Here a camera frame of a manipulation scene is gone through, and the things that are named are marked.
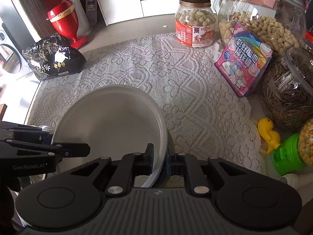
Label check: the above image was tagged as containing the white paper bowl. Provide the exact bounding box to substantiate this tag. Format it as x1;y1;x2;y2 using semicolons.
52;85;168;187

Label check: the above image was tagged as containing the white lace tablecloth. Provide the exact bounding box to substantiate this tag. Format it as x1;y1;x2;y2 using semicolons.
28;33;265;174

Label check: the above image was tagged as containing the washing machine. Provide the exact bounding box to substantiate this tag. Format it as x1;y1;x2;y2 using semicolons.
1;20;31;80

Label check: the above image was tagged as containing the black plum snack bag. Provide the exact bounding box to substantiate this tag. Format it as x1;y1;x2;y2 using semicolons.
22;33;86;81

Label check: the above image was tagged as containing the yellow rubber duck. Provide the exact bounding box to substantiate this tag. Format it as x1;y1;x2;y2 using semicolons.
257;117;281;154

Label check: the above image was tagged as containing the green lid candy jar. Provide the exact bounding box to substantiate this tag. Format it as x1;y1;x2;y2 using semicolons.
272;118;312;176

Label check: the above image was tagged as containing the pink marshmallow bag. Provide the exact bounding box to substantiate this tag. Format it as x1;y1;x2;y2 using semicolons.
215;23;273;97

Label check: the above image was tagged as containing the sunflower seed jar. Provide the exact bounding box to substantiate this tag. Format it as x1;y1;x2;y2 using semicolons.
261;47;312;129

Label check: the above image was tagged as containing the peanut jar red label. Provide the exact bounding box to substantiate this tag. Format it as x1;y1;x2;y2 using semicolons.
175;0;215;48

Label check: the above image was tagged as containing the large clear peanut jar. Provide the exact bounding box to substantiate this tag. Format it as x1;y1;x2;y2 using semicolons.
218;0;306;54

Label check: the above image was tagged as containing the red pedestal trash bin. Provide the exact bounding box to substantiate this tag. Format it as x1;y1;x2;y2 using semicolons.
44;0;87;49

